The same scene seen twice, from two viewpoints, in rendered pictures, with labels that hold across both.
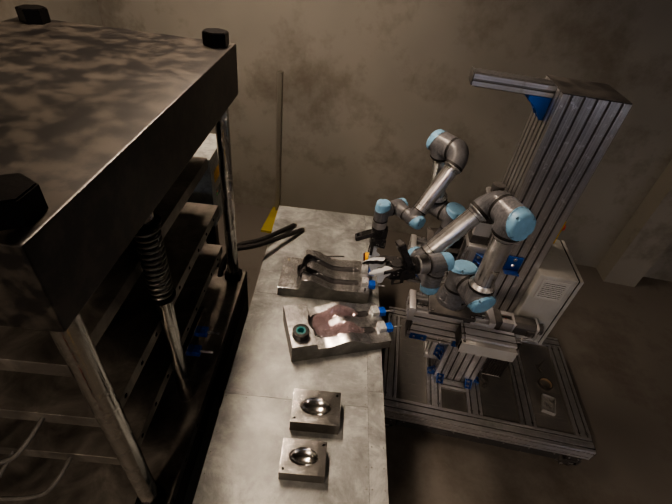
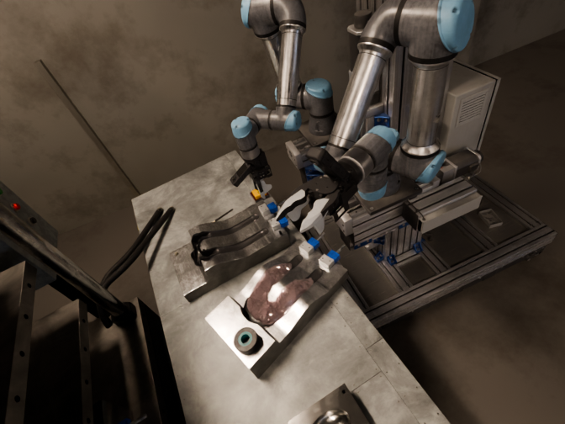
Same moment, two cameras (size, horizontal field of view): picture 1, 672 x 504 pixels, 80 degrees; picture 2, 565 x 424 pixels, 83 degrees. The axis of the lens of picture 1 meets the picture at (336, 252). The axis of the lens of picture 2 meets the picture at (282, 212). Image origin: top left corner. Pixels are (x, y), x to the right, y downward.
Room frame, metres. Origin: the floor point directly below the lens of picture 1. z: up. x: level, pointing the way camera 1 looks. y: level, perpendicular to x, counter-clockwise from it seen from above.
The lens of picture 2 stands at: (0.69, -0.01, 1.94)
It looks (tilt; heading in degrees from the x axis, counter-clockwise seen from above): 46 degrees down; 347
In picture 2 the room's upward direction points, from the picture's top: 17 degrees counter-clockwise
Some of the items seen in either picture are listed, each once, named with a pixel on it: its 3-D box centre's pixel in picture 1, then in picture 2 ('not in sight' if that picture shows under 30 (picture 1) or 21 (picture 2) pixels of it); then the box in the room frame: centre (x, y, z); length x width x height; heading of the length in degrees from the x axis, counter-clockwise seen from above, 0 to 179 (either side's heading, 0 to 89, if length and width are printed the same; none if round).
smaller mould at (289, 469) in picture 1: (303, 460); not in sight; (0.67, 0.01, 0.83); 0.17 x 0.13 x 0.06; 92
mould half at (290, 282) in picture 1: (325, 274); (226, 244); (1.68, 0.04, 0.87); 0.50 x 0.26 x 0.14; 92
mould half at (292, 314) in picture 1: (336, 326); (279, 296); (1.32, -0.06, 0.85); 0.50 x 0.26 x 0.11; 109
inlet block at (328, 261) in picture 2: (390, 327); (334, 255); (1.37, -0.33, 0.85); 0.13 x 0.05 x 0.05; 109
